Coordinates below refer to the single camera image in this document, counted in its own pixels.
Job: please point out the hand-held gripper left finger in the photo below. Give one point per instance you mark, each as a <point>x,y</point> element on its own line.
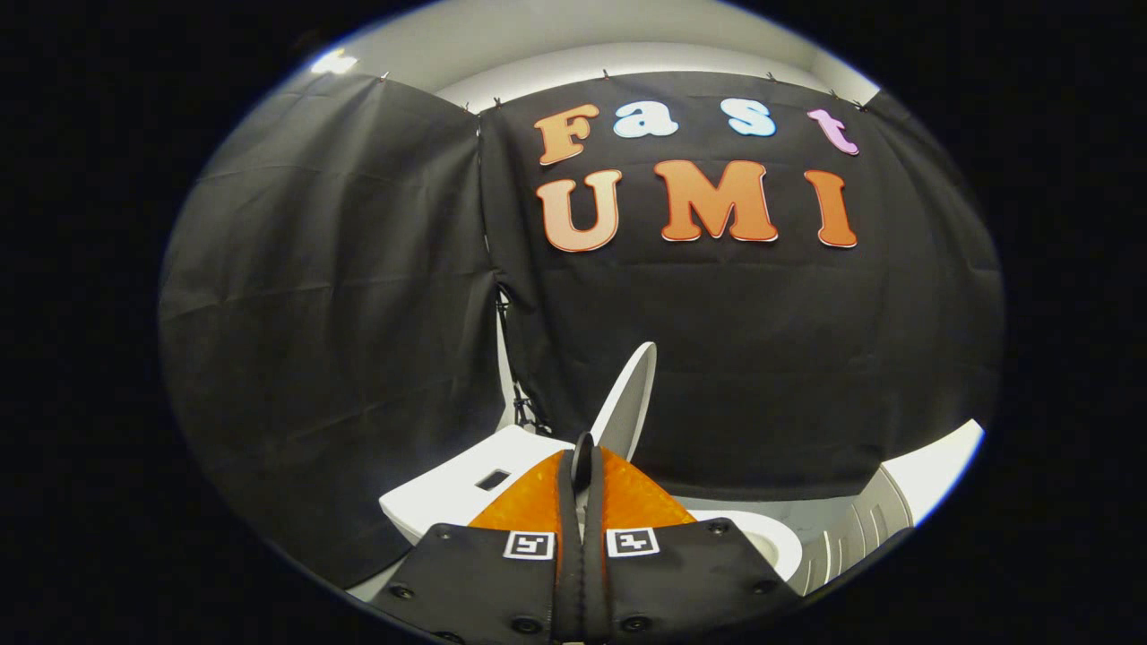
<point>569,555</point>

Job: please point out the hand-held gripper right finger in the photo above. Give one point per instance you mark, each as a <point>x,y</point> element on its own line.
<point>596,555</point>

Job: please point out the white toilet lid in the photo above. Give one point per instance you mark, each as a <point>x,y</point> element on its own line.
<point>627,403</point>

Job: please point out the white toilet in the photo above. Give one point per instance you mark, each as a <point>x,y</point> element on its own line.
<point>448,493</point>

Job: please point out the white drawer cabinet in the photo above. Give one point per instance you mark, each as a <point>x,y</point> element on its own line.
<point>914,484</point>

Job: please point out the black backdrop cloth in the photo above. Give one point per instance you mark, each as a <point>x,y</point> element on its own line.
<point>340,313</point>

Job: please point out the small ceiling light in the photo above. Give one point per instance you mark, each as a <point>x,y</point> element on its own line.
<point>333,63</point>

